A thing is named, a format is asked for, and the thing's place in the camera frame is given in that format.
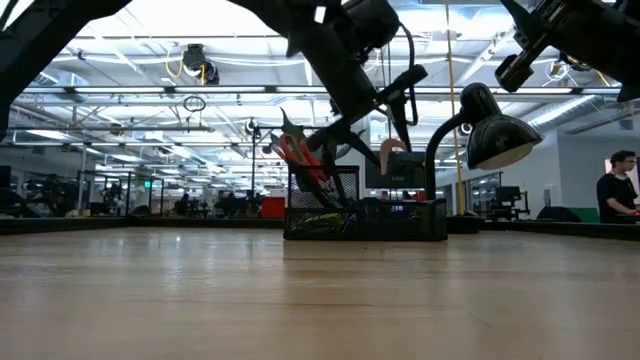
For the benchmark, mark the green panel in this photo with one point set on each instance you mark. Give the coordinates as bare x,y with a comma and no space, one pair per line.
587,216

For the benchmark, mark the person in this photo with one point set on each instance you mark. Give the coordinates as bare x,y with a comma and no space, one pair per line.
182,206
615,195

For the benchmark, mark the long ceiling light bar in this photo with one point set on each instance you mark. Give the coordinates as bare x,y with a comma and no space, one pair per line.
220,90

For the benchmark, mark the black gooseneck desk lamp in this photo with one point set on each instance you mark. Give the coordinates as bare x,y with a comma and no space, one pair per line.
500,140

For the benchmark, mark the pink sticky note pad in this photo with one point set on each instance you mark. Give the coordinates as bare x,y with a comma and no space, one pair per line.
385,155

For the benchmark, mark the black equipment cart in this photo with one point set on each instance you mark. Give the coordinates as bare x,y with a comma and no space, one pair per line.
507,197

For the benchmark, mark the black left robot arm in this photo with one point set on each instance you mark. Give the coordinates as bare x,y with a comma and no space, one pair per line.
45,45

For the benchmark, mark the red cabinet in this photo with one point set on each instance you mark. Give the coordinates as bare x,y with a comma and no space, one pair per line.
272,207

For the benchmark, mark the silver ventilation duct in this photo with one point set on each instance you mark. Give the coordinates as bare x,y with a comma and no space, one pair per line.
560,112

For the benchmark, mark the black mesh desk organizer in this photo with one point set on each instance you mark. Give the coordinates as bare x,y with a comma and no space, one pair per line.
365,225

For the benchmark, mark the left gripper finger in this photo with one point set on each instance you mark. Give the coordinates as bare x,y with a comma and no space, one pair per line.
400,117
352,137

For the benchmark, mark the green leafy plant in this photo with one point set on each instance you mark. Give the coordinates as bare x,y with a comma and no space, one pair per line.
292,131

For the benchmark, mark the yellow-green eraser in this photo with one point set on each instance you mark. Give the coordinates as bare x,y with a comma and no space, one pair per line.
320,222

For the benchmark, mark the black dome cover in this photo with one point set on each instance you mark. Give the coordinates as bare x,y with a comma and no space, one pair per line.
555,216

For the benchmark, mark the black monitor screen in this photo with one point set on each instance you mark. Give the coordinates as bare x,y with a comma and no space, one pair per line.
417,172

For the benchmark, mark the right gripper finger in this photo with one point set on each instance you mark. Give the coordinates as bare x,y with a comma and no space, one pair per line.
517,12

